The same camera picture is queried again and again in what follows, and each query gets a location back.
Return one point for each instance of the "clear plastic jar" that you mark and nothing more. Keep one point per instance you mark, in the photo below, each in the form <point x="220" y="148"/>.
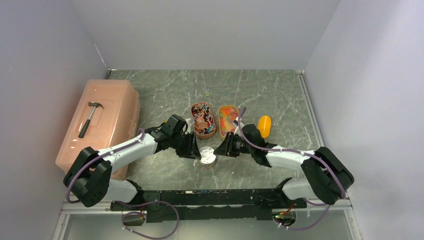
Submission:
<point x="207" y="166"/>

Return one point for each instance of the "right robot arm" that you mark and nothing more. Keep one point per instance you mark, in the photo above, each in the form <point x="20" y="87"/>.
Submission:
<point x="325" y="177"/>

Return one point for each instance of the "orange plastic scoop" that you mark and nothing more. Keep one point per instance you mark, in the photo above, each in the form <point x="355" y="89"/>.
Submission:
<point x="264" y="126"/>

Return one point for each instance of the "black hammer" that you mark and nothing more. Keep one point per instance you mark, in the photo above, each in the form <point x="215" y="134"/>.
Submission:
<point x="85" y="127"/>

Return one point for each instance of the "pink plastic storage box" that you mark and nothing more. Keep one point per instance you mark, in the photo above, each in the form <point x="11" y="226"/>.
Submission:
<point x="112" y="125"/>

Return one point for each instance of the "black base frame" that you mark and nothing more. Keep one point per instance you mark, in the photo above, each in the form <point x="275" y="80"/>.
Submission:
<point x="169" y="205"/>

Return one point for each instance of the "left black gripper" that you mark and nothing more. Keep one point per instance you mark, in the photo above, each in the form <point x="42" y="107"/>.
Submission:
<point x="191" y="150"/>

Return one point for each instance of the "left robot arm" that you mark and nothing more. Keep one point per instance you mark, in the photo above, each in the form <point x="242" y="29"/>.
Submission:
<point x="89" y="179"/>

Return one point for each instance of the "tray of gummy candies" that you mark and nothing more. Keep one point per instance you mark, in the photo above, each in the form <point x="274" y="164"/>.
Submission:
<point x="227" y="114"/>

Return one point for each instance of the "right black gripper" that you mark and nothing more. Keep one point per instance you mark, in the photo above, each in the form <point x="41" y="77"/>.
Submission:
<point x="226" y="148"/>

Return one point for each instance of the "aluminium table rail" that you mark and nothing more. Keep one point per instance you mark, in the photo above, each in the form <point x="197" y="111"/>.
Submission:
<point x="349" y="213"/>

